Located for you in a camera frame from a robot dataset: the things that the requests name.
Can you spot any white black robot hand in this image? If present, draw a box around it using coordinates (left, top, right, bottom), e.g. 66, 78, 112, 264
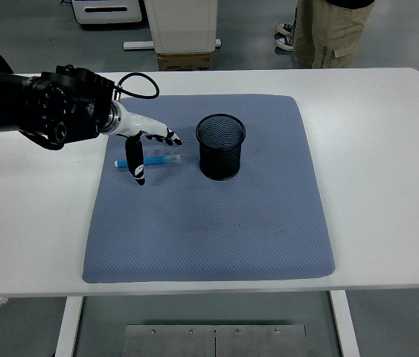
113, 105, 183, 187

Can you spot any blue marker with clear cap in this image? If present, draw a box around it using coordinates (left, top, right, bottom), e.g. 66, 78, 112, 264
115, 154, 182, 170

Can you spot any black mesh pen holder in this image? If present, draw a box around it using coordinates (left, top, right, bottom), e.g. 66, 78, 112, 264
195, 113, 247, 182

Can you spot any brown cardboard box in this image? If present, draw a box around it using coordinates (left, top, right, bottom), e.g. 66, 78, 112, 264
157, 51, 214, 71

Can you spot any white column stand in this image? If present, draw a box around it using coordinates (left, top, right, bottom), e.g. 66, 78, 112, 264
123, 0, 223, 54

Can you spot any white appliance with black slot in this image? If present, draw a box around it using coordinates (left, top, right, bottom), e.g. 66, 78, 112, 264
71, 0, 144, 25

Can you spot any blue-grey textured mat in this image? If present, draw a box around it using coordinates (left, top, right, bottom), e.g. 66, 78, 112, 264
82, 94, 336, 284

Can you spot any person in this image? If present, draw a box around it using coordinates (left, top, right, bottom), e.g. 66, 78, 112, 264
275, 0, 376, 70

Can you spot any white table leg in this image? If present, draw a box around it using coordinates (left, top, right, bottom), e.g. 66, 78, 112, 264
53, 296, 84, 357
329, 290, 361, 357

